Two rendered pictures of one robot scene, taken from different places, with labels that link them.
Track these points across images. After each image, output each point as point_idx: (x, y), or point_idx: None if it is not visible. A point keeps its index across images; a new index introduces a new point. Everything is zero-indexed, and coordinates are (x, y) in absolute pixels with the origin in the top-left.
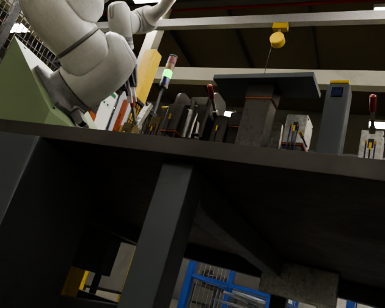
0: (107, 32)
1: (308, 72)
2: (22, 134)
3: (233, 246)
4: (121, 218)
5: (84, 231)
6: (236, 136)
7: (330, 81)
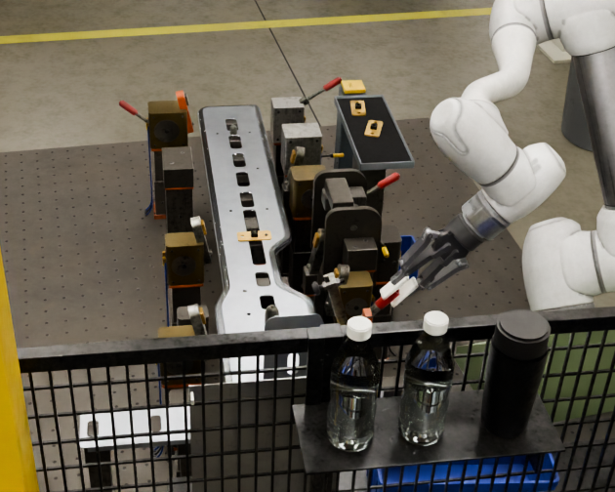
0: (580, 226)
1: (384, 97)
2: None
3: None
4: None
5: None
6: (382, 210)
7: (365, 90)
